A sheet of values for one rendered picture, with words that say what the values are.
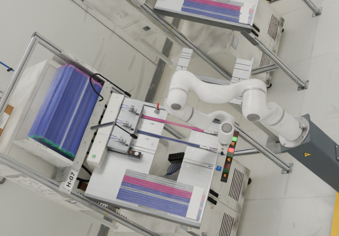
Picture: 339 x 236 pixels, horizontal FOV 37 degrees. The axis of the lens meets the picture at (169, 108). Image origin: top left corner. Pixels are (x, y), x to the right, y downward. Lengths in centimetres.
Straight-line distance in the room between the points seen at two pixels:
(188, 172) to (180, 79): 72
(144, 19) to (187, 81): 135
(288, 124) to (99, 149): 114
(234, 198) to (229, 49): 112
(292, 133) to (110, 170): 111
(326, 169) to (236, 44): 138
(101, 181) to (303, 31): 224
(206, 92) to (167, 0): 135
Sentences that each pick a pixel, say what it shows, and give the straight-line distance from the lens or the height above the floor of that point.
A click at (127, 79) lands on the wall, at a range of 532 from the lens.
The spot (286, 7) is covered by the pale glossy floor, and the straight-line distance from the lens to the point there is 485.
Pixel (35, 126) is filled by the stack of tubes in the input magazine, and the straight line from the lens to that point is 302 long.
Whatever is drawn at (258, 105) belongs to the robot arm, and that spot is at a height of 109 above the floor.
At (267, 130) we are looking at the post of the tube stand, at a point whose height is 18.
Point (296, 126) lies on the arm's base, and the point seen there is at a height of 77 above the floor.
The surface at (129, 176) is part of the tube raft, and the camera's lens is 312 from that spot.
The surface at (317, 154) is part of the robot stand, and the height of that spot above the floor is 55.
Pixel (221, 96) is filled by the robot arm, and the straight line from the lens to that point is 259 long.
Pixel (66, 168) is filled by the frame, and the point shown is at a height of 139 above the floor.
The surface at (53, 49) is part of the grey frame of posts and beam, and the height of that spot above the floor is 176.
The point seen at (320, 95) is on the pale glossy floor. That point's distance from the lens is 395.
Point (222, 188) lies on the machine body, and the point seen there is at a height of 30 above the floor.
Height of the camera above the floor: 271
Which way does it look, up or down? 32 degrees down
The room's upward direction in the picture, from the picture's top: 54 degrees counter-clockwise
